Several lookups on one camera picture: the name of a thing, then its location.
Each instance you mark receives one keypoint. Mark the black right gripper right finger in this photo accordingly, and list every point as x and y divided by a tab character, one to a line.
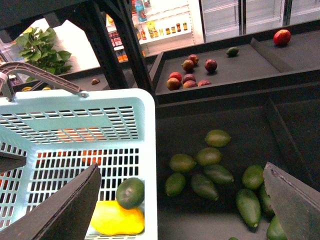
296	204

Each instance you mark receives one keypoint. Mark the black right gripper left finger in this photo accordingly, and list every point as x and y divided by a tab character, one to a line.
65	215

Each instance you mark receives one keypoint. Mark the yellow mango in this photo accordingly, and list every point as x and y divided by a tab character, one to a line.
110	218

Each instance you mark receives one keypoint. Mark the light teal plastic basket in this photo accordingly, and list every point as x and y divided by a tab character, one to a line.
61	134

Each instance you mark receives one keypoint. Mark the brown basket handle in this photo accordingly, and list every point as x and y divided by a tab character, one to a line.
32	71

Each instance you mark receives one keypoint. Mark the green potted plant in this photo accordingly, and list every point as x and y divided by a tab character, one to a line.
38	50

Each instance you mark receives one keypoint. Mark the white grocery shelf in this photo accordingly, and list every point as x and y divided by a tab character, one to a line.
164	25

